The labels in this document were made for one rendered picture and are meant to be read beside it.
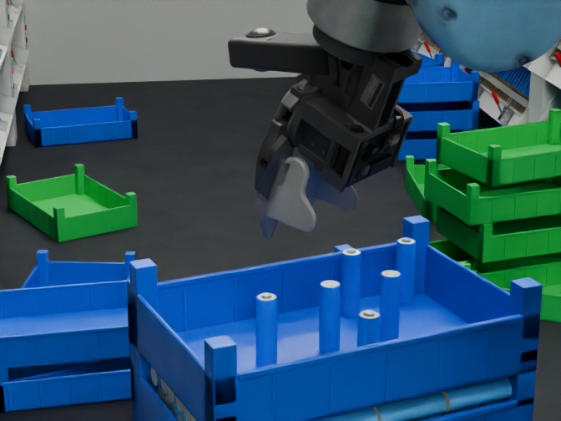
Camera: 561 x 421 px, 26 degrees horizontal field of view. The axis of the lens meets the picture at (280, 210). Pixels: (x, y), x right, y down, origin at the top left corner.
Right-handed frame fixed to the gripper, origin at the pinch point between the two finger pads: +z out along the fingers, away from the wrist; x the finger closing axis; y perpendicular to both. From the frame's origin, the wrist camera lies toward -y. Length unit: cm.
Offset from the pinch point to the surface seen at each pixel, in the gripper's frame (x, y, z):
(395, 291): 5.4, 10.5, 3.6
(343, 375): -7.4, 15.0, 2.9
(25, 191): 90, -131, 125
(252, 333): -1.7, 2.1, 12.1
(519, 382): 8.0, 23.4, 5.4
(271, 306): -5.3, 5.4, 4.1
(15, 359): 25, -56, 81
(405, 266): 13.1, 7.0, 7.0
